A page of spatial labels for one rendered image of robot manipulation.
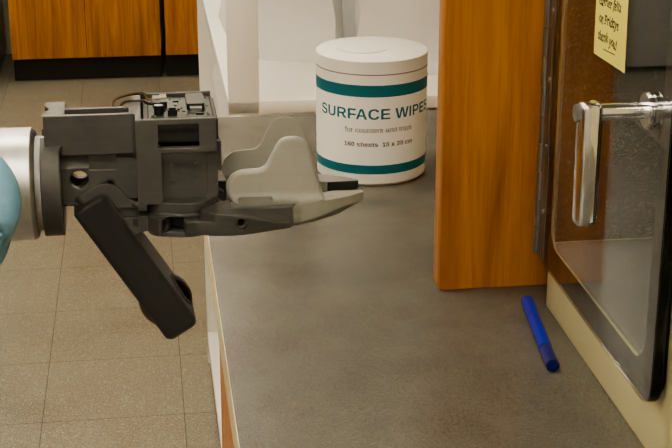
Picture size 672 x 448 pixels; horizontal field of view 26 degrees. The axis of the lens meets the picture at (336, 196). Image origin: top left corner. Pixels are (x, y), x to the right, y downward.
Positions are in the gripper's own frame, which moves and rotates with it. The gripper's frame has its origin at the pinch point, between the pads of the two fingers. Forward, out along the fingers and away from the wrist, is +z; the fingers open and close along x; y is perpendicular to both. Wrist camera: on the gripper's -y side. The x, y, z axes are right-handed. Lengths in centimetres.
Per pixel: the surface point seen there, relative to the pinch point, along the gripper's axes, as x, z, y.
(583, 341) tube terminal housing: 14.9, 22.9, -18.7
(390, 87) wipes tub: 63, 15, -9
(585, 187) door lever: -0.9, 17.1, 0.5
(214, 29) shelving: 161, 0, -22
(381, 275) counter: 36.1, 9.2, -20.3
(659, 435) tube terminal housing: -3.7, 22.8, -17.7
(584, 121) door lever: -0.9, 16.7, 5.3
